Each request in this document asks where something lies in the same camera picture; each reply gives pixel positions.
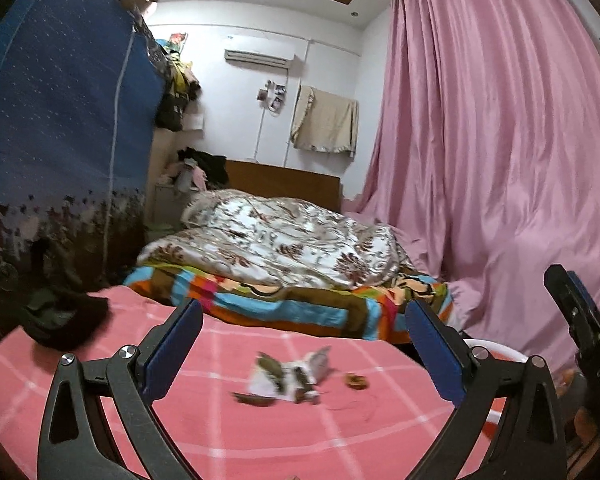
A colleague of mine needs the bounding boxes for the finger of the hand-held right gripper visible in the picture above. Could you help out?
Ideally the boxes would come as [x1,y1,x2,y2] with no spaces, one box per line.
[544,264,600,361]

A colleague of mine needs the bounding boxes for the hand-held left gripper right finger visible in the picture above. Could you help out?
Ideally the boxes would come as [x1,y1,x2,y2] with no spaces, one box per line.
[404,299,566,480]

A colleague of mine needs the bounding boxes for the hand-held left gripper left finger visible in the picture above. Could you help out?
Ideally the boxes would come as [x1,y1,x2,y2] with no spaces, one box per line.
[37,299,204,480]

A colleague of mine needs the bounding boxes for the brown peel strip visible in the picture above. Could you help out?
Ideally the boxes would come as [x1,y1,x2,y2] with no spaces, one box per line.
[232,392,277,407]

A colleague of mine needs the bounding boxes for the brown fruit peel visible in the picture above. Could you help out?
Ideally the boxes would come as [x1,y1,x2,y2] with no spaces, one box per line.
[257,352,286,376]

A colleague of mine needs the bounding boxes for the white patterned cloth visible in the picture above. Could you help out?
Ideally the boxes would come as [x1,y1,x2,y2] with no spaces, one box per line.
[250,355,321,405]

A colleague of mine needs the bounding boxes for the clear plastic wrapper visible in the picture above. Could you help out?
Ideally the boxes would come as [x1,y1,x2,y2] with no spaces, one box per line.
[312,345,333,381]

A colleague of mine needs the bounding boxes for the pink checked bedsheet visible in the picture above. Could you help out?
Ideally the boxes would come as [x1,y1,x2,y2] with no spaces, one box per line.
[0,285,511,480]

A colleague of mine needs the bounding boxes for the black cloth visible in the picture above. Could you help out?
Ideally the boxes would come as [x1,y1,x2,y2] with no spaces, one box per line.
[22,237,111,350]

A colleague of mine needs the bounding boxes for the colourful patterned blanket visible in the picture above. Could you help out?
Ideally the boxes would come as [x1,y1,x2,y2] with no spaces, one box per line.
[125,262,453,343]

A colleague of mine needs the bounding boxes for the white nightstand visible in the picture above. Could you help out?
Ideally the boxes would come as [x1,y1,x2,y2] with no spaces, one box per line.
[154,182,191,226]

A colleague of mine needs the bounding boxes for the white floral quilt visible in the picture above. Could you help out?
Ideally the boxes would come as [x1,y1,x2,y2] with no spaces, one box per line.
[136,190,416,292]

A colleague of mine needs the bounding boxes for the grey garment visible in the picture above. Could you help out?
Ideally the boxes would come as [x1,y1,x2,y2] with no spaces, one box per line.
[174,159,196,193]

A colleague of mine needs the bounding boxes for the black clothes pile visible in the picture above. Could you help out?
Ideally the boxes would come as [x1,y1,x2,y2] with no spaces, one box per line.
[177,147,229,192]

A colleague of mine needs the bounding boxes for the pink curtain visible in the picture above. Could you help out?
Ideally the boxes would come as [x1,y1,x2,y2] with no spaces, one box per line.
[342,0,600,376]

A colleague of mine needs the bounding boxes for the beige cabinet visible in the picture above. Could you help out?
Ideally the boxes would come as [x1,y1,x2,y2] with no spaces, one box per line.
[147,127,181,226]

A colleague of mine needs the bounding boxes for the wooden headboard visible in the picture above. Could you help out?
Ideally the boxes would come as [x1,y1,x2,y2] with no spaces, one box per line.
[225,159,342,213]

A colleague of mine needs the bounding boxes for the black hanging bag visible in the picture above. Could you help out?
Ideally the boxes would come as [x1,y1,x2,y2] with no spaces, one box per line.
[155,87,186,131]

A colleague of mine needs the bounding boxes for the beige hanging towel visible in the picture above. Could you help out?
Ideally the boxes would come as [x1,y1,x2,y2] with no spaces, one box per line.
[290,85,359,157]

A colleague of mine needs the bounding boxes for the blue fabric wardrobe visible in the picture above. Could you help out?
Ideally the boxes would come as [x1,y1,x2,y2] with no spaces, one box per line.
[0,0,173,341]

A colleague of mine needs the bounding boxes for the yellow hanging clothes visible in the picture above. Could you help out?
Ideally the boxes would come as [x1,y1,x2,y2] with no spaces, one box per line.
[172,57,201,101]

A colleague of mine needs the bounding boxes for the white air conditioner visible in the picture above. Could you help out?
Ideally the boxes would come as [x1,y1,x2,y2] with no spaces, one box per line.
[223,48,293,68]

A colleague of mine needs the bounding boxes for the wall photos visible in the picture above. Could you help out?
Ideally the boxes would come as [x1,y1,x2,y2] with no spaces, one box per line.
[257,80,286,113]

